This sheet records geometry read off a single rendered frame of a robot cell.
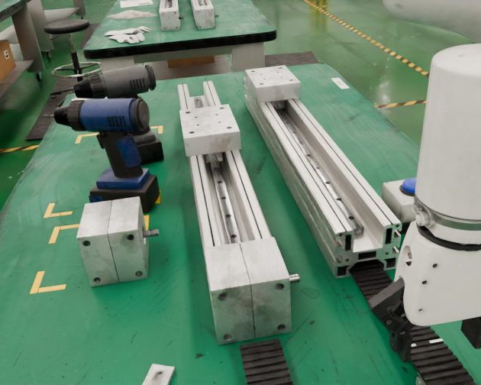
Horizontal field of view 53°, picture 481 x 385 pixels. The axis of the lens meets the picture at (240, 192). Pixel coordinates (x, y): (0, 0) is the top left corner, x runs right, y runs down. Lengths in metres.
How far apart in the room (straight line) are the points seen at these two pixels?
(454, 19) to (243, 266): 0.37
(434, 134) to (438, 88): 0.04
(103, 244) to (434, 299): 0.47
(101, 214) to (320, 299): 0.36
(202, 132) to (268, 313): 0.44
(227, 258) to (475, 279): 0.30
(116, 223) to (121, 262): 0.06
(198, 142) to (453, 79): 0.62
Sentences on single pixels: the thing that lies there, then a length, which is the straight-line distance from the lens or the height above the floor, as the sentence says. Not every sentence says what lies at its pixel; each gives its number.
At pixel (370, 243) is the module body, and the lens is 0.76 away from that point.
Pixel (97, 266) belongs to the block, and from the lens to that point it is 0.78.
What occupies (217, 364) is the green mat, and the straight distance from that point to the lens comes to 0.65.
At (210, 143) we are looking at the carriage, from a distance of 0.95.
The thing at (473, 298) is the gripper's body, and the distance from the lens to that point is 0.54.
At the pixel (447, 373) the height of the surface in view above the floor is 0.82.
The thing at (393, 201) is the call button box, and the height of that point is 0.83.
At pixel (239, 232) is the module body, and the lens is 0.76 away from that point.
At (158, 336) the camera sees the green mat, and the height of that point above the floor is 0.78.
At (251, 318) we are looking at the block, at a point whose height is 0.82.
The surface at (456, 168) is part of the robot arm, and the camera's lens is 0.43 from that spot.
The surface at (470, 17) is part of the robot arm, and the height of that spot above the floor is 1.17.
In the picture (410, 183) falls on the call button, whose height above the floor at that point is 0.85.
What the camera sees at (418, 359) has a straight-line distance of 0.62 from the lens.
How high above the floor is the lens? 1.27
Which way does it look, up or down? 30 degrees down
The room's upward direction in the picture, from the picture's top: 5 degrees counter-clockwise
